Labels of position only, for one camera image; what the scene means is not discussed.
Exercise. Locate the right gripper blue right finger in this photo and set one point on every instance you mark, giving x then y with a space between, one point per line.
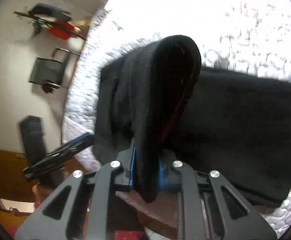
163 174

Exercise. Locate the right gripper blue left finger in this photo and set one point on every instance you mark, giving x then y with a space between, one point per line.
129 164

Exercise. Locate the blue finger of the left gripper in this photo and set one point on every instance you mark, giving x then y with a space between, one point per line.
78 144

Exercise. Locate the black pants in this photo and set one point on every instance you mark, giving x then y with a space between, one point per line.
161 98

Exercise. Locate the left operator hand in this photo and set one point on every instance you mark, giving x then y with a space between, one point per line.
41 192

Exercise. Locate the black office chair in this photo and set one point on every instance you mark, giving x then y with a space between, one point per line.
49 73

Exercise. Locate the white quilted bed mattress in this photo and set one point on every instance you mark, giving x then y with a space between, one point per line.
245 36

